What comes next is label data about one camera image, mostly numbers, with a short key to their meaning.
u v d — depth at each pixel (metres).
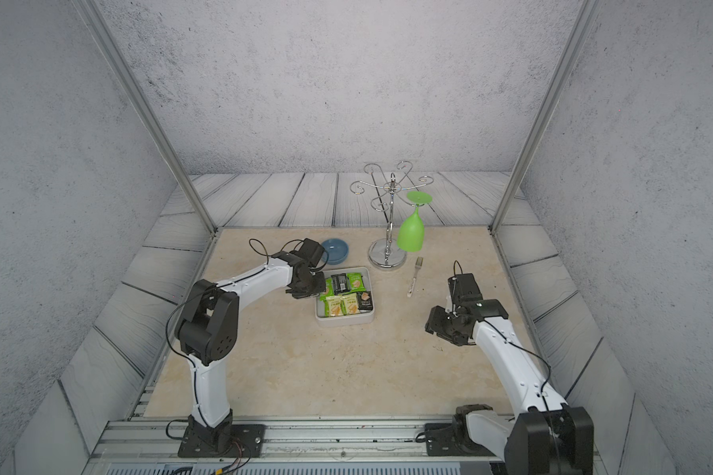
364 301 0.96
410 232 0.87
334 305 0.95
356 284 0.99
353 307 0.94
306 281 0.77
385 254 1.12
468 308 0.56
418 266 1.10
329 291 0.97
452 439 0.72
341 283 1.01
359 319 0.93
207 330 0.52
